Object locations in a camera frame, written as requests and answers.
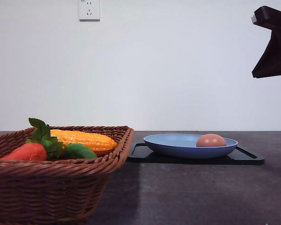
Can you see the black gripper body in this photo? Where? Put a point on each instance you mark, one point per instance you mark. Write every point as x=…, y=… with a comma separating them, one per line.
x=268, y=18

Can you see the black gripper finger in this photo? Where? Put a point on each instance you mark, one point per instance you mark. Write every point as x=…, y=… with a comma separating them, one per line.
x=270, y=62

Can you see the brown egg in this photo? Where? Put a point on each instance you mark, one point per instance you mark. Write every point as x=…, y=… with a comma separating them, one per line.
x=211, y=140

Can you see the blue round plate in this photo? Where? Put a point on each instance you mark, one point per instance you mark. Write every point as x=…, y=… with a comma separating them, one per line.
x=184, y=146

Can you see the brown wicker basket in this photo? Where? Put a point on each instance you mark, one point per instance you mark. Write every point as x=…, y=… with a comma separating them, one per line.
x=57, y=191

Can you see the black rectangular tray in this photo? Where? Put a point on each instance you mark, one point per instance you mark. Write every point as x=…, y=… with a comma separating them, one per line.
x=141, y=153

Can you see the yellow toy corn cob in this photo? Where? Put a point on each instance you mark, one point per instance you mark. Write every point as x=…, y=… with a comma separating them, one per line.
x=95, y=142

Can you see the green toy cucumber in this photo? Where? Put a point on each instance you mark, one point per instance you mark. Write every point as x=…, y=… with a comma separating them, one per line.
x=74, y=150

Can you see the green carrot leaves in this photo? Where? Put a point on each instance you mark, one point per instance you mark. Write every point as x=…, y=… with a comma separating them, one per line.
x=42, y=135

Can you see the orange toy carrot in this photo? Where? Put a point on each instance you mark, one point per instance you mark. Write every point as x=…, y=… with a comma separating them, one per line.
x=28, y=152

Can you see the white wall power socket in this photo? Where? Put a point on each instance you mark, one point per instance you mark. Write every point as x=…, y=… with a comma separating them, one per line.
x=89, y=11

